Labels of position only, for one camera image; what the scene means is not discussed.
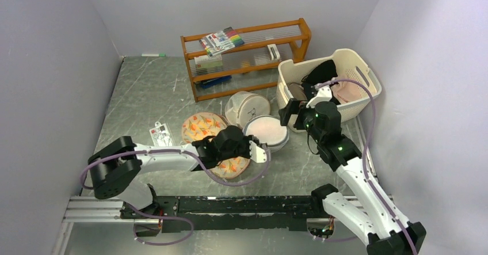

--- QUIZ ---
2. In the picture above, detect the white green box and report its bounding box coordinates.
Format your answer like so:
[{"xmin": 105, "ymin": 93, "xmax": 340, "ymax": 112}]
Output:
[{"xmin": 194, "ymin": 55, "xmax": 223, "ymax": 70}]

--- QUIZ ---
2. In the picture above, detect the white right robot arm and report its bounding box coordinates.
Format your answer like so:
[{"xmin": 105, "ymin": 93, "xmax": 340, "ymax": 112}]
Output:
[{"xmin": 279, "ymin": 98, "xmax": 426, "ymax": 254}]

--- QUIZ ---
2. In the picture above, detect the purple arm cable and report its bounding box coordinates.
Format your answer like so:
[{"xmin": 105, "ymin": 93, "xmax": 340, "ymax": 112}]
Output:
[
  {"xmin": 312, "ymin": 79, "xmax": 418, "ymax": 255},
  {"xmin": 79, "ymin": 148, "xmax": 272, "ymax": 246}
]

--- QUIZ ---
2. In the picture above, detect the pink garment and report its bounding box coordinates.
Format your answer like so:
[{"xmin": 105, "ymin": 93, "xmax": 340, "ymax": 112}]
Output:
[{"xmin": 330, "ymin": 78, "xmax": 363, "ymax": 104}]

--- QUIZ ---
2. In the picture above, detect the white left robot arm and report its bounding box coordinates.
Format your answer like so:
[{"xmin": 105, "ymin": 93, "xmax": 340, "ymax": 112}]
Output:
[{"xmin": 84, "ymin": 125, "xmax": 268, "ymax": 218}]

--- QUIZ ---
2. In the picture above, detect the clear blister pack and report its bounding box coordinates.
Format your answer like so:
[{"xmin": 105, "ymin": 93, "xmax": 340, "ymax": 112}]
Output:
[{"xmin": 149, "ymin": 121, "xmax": 174, "ymax": 147}]

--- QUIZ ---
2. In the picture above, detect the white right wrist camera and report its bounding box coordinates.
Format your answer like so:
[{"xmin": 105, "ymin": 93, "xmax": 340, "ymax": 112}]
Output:
[{"xmin": 306, "ymin": 86, "xmax": 333, "ymax": 108}]

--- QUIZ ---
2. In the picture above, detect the brown bra cup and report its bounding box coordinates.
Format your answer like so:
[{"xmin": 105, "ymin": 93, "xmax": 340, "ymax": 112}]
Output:
[{"xmin": 288, "ymin": 83, "xmax": 308, "ymax": 101}]

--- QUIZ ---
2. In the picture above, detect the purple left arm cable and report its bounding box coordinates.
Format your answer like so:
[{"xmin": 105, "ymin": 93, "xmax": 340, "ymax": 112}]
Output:
[{"xmin": 79, "ymin": 148, "xmax": 272, "ymax": 246}]

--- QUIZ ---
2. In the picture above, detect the orange wooden shelf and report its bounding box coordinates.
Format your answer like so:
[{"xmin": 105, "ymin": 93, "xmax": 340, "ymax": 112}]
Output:
[{"xmin": 180, "ymin": 17, "xmax": 312, "ymax": 102}]

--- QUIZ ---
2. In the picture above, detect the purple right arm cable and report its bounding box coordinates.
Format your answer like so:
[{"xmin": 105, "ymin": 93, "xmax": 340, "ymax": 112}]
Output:
[{"xmin": 312, "ymin": 79, "xmax": 418, "ymax": 255}]

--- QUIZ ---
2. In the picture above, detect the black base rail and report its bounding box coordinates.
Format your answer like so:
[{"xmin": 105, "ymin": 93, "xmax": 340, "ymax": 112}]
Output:
[{"xmin": 120, "ymin": 196, "xmax": 329, "ymax": 233}]

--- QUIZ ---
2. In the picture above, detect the black garment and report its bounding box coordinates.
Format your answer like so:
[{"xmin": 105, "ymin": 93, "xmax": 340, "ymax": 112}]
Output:
[{"xmin": 301, "ymin": 60, "xmax": 338, "ymax": 100}]

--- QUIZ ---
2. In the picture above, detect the colour marker pack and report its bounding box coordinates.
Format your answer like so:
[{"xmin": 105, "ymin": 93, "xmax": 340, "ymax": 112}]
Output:
[{"xmin": 199, "ymin": 26, "xmax": 245, "ymax": 56}]

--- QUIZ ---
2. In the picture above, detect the floral orange laundry bag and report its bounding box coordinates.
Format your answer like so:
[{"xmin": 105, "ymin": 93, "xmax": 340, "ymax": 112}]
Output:
[{"xmin": 181, "ymin": 112, "xmax": 250, "ymax": 180}]

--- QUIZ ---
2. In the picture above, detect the cream plastic laundry basket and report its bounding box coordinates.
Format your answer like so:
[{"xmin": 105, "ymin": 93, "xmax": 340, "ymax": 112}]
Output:
[{"xmin": 276, "ymin": 48, "xmax": 382, "ymax": 123}]

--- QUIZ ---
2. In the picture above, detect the green white marker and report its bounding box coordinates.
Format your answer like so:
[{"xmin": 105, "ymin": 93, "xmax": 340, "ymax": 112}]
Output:
[{"xmin": 141, "ymin": 53, "xmax": 166, "ymax": 58}]

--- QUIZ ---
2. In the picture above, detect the white mesh laundry bag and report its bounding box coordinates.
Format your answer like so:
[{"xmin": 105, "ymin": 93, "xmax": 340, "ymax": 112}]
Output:
[{"xmin": 243, "ymin": 115, "xmax": 289, "ymax": 153}]

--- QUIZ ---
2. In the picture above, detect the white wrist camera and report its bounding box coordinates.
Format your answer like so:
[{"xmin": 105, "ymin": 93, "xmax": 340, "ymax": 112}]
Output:
[
  {"xmin": 249, "ymin": 140, "xmax": 269, "ymax": 163},
  {"xmin": 306, "ymin": 86, "xmax": 333, "ymax": 108}
]

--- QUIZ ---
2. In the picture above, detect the blue flat box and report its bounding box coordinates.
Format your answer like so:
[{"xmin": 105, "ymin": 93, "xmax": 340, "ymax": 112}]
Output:
[{"xmin": 199, "ymin": 75, "xmax": 232, "ymax": 89}]

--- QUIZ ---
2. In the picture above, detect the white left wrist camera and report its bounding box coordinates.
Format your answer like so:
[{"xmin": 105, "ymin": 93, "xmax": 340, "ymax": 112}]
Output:
[{"xmin": 249, "ymin": 140, "xmax": 269, "ymax": 163}]

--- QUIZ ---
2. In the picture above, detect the white clip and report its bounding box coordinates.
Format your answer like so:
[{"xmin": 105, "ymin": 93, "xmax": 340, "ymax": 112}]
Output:
[{"xmin": 267, "ymin": 44, "xmax": 281, "ymax": 62}]

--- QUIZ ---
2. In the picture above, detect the beige mesh laundry bag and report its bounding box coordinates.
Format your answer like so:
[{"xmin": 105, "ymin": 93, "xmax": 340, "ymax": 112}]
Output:
[{"xmin": 224, "ymin": 91, "xmax": 271, "ymax": 128}]

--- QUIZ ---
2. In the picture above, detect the aluminium frame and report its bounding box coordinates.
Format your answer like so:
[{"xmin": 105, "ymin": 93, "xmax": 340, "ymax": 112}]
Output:
[{"xmin": 51, "ymin": 195, "xmax": 399, "ymax": 255}]

